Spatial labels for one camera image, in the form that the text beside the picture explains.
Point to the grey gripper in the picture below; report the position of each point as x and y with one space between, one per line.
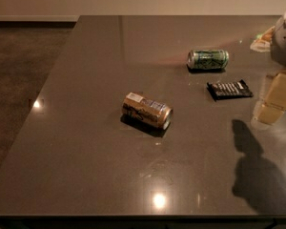
284 43

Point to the green soda can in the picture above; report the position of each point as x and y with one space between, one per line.
208 60

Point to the brown gold soda can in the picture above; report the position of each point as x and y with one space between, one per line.
140 108

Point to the black snack bar wrapper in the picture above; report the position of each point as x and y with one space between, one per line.
230 90

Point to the crumpled snack bag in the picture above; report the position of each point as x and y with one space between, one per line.
263 41

